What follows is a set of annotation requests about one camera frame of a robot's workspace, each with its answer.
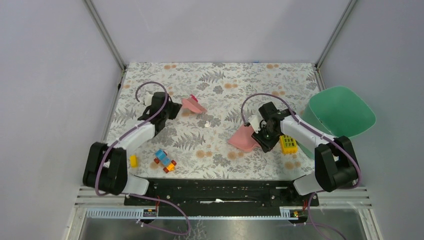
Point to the green waste bin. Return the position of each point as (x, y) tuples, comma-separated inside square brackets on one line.
[(339, 111)]

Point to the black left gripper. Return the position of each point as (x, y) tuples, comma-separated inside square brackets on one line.
[(175, 108)]

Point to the black table edge rail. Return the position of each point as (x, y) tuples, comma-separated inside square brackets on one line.
[(219, 198)]

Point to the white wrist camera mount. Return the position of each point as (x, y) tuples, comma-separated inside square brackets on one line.
[(147, 99), (255, 122)]

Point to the pink hand brush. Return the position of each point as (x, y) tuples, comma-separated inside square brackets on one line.
[(193, 106)]

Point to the yellow toy brick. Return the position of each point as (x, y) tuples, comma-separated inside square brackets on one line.
[(133, 161)]

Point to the yellow grid toy block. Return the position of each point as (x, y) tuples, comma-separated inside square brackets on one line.
[(288, 145)]

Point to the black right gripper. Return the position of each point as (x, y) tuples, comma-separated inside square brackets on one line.
[(266, 146)]

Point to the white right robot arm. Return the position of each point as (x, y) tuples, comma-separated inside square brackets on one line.
[(335, 163)]

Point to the pink plastic dustpan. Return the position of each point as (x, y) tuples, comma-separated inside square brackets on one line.
[(242, 139)]

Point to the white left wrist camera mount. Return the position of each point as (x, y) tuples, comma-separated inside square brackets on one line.
[(147, 99)]

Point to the toy car with yellow block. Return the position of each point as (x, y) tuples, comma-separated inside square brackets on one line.
[(162, 157)]

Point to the floral tablecloth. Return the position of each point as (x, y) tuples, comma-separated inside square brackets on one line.
[(230, 92)]

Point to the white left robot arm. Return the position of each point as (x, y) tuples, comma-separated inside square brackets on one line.
[(106, 168)]

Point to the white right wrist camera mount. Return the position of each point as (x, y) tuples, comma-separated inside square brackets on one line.
[(255, 122)]

